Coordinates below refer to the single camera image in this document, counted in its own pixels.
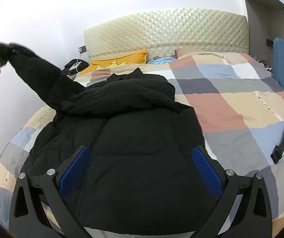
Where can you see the grey wall cabinet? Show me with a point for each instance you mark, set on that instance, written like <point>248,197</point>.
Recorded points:
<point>266,22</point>

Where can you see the black bag on nightstand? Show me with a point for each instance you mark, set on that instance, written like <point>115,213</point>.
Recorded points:
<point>74,67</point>

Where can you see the light blue pillow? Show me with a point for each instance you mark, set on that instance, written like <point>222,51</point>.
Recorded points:
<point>162,60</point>

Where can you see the wall power outlet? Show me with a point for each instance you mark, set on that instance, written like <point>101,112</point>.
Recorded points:
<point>82,49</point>

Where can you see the cream quilted headboard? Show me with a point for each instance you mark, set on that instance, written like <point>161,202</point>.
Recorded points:
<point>163,32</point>

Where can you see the black puffer jacket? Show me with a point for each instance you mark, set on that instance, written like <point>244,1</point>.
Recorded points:
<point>140,179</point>

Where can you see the checkered patchwork quilt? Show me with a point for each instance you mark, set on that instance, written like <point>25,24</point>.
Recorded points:
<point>240,109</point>

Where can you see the yellow pillow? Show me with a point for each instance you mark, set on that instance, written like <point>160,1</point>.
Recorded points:
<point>139,57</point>

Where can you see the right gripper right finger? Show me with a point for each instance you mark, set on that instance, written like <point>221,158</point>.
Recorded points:
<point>253,217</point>

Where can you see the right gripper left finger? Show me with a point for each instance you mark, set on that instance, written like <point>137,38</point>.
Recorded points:
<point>27,216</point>

